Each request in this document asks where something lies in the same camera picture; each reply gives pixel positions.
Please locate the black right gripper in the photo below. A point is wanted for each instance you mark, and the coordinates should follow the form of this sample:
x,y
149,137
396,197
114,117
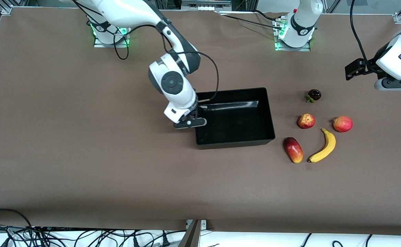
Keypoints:
x,y
196,112

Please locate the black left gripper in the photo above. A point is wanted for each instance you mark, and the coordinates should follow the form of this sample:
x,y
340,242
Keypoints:
x,y
371,68

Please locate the black plastic box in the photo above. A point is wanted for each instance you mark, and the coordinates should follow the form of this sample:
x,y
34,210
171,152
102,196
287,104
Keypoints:
x,y
234,127

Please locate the small red yellow apple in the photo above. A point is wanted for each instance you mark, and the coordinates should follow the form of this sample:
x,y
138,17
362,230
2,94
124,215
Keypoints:
x,y
305,121

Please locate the yellow banana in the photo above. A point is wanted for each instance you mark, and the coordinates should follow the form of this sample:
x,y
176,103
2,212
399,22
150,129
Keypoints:
x,y
328,145

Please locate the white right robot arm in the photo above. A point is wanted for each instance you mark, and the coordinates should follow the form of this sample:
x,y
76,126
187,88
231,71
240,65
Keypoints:
x,y
171,82

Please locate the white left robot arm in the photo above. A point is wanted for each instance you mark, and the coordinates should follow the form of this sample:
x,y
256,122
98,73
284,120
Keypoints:
x,y
303,20

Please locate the red apple with stem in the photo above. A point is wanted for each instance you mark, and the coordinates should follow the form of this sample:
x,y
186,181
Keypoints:
x,y
342,124

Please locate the dark purple mangosteen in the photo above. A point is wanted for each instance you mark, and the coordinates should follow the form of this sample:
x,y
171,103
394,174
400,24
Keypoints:
x,y
314,94

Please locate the red yellow mango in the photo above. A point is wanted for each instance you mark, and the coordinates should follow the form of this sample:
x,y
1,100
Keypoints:
x,y
293,150

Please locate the brown table cover sheet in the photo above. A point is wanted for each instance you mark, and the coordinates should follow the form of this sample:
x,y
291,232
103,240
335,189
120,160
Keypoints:
x,y
118,188

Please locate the white power strip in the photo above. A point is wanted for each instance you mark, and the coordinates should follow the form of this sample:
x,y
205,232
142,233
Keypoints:
x,y
205,6

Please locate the dark metal support beam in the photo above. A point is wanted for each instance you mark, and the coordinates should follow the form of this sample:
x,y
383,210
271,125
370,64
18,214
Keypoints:
x,y
191,236

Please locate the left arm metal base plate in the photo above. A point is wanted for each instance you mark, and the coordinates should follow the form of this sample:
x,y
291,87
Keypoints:
x,y
303,49

